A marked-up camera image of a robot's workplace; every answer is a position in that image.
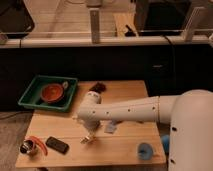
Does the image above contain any small object in bin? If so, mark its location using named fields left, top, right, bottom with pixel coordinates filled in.
left=62, top=81, right=69, bottom=90

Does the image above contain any bunch of dark grapes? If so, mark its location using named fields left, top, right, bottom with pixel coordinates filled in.
left=90, top=82, right=106, bottom=93

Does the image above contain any wooden table board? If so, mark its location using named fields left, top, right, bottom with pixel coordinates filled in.
left=15, top=79, right=167, bottom=169

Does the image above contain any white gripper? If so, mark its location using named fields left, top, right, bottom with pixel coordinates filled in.
left=83, top=121, right=100, bottom=142

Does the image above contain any black smartphone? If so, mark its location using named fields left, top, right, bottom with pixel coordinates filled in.
left=45, top=137, right=69, bottom=154

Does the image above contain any blue tape roll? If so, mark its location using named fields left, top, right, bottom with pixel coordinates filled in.
left=161, top=135, right=170, bottom=154

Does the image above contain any blue crumpled cloth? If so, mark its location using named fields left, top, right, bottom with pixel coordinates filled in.
left=104, top=121, right=120, bottom=134

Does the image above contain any red chili pepper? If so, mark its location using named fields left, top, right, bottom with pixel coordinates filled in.
left=28, top=136, right=48, bottom=156

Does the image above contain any small metal cup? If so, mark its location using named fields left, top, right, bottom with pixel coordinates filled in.
left=20, top=139, right=37, bottom=156

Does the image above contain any orange bowl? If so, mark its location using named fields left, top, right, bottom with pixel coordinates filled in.
left=40, top=83, right=64, bottom=103

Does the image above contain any green plastic bin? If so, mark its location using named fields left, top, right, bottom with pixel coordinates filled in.
left=18, top=75, right=78, bottom=112

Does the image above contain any blue plastic cup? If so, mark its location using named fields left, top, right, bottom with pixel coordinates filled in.
left=137, top=143, right=154, bottom=160

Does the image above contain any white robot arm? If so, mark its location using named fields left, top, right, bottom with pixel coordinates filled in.
left=77, top=89, right=213, bottom=171

